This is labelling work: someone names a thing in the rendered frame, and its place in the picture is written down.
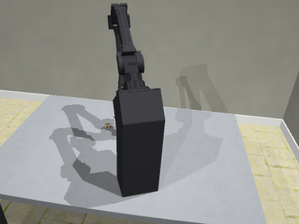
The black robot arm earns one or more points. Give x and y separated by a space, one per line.
130 77

